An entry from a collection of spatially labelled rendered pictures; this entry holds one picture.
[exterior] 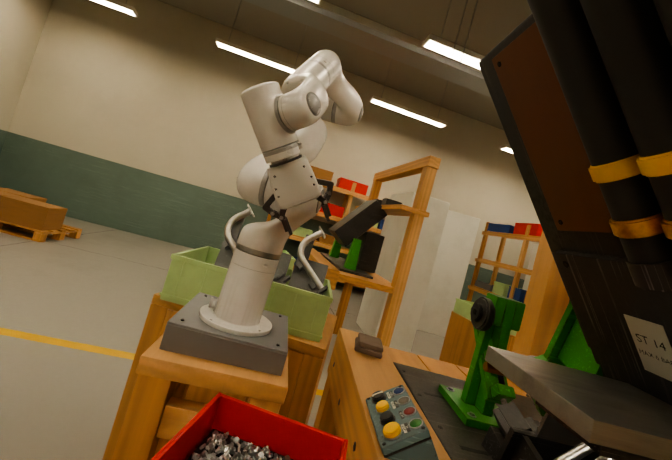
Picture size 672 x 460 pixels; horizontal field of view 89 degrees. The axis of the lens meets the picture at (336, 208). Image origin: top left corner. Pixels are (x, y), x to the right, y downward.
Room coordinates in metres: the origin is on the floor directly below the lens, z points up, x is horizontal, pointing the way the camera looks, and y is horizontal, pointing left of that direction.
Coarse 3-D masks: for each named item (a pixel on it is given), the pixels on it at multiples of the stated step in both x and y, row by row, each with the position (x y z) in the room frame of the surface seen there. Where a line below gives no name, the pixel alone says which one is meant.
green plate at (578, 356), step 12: (564, 312) 0.55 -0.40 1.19; (564, 324) 0.55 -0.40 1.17; (576, 324) 0.54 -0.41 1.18; (564, 336) 0.55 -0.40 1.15; (576, 336) 0.53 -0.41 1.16; (552, 348) 0.56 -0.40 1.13; (564, 348) 0.55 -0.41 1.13; (576, 348) 0.53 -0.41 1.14; (588, 348) 0.51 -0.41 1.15; (552, 360) 0.56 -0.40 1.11; (564, 360) 0.54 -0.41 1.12; (576, 360) 0.52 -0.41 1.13; (588, 360) 0.50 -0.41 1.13; (588, 372) 0.50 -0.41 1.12; (600, 372) 0.49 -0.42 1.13
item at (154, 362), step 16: (160, 336) 0.85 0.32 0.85; (144, 352) 0.76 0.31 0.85; (160, 352) 0.78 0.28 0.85; (144, 368) 0.74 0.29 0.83; (160, 368) 0.75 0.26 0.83; (176, 368) 0.75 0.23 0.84; (192, 368) 0.76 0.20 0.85; (208, 368) 0.77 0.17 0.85; (224, 368) 0.79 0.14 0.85; (240, 368) 0.81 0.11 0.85; (192, 384) 0.76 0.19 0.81; (208, 384) 0.76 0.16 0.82; (224, 384) 0.76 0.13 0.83; (240, 384) 0.77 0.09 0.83; (256, 384) 0.77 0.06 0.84; (272, 384) 0.78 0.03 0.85; (272, 400) 0.78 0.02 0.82
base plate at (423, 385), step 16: (400, 368) 0.95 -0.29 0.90; (416, 368) 0.99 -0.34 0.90; (416, 384) 0.87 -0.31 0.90; (432, 384) 0.90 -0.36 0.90; (448, 384) 0.93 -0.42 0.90; (464, 384) 0.97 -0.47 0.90; (416, 400) 0.78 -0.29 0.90; (432, 400) 0.80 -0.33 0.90; (512, 400) 0.95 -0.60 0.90; (528, 400) 0.99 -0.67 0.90; (432, 416) 0.73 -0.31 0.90; (448, 416) 0.75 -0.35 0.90; (528, 416) 0.87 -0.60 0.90; (448, 432) 0.68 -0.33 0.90; (464, 432) 0.70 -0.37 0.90; (480, 432) 0.72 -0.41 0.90; (448, 448) 0.62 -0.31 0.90; (464, 448) 0.64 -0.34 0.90; (480, 448) 0.65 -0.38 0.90
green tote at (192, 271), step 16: (176, 256) 1.28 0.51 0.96; (192, 256) 1.48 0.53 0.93; (208, 256) 1.68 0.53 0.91; (176, 272) 1.28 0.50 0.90; (192, 272) 1.28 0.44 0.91; (208, 272) 1.29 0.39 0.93; (224, 272) 1.28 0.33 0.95; (288, 272) 1.70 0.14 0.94; (176, 288) 1.28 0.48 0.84; (192, 288) 1.28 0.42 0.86; (208, 288) 1.29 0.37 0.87; (272, 288) 1.30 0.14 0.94; (288, 288) 1.29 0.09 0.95; (272, 304) 1.30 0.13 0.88; (288, 304) 1.30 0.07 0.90; (304, 304) 1.30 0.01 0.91; (320, 304) 1.30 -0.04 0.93; (288, 320) 1.29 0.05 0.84; (304, 320) 1.30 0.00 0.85; (320, 320) 1.30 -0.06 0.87; (304, 336) 1.30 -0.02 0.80; (320, 336) 1.30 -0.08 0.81
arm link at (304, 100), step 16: (304, 64) 0.86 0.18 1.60; (320, 64) 0.87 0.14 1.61; (288, 80) 0.80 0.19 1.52; (304, 80) 0.70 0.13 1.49; (320, 80) 0.85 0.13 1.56; (288, 96) 0.66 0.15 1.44; (304, 96) 0.65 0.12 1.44; (320, 96) 0.69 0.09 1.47; (288, 112) 0.66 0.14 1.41; (304, 112) 0.65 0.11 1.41; (320, 112) 0.69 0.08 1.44; (288, 128) 0.69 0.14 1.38
